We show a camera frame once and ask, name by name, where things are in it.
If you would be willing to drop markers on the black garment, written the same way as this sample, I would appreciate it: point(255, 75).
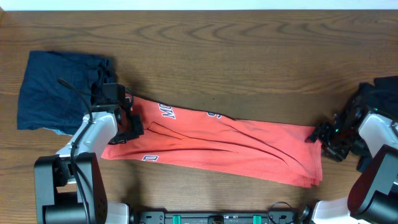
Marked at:
point(376, 122)

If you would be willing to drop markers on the folded navy blue garment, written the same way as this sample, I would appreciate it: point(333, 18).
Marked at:
point(55, 87)

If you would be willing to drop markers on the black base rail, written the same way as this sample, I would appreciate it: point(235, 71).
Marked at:
point(279, 216)

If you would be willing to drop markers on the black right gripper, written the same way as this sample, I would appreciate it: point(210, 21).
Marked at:
point(325, 137)

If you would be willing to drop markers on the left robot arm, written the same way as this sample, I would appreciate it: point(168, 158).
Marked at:
point(68, 185)

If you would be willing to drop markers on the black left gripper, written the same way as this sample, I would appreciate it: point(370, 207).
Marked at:
point(135, 126)

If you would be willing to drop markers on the coral red t-shirt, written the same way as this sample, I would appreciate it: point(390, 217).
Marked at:
point(203, 140)

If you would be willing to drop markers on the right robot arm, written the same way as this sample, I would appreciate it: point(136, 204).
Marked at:
point(373, 197)

